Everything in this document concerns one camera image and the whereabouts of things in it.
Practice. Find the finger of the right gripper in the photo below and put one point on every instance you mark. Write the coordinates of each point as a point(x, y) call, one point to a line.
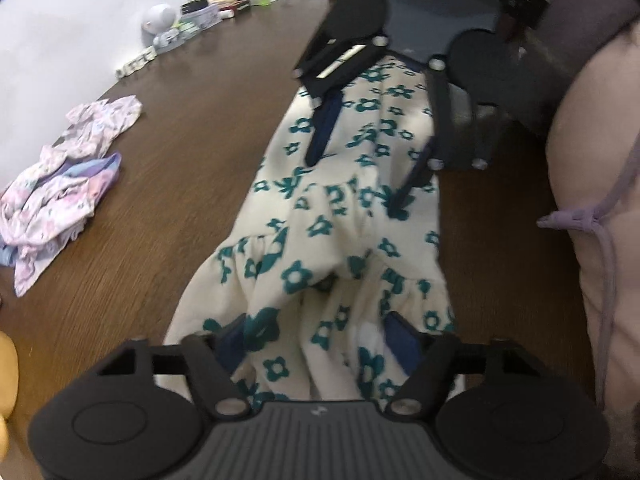
point(350, 40)
point(479, 63)

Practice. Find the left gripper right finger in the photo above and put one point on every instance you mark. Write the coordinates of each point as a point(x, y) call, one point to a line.
point(430, 363)

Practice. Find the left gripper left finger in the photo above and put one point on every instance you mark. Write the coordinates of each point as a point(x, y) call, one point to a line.
point(211, 359)

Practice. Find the cream green floral dress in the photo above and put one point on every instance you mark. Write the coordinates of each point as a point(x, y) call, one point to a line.
point(314, 261)

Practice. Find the person pink clothing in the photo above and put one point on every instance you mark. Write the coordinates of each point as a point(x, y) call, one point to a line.
point(580, 69)

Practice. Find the white astronaut figurine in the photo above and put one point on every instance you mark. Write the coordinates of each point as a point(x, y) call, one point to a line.
point(158, 26)

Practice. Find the yellow ceramic mug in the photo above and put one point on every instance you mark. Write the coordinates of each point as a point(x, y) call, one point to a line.
point(9, 377)

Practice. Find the pink purple patterned garment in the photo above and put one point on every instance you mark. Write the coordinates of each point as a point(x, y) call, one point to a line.
point(49, 204)

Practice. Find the white letter block row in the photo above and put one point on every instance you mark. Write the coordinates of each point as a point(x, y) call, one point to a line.
point(147, 56)

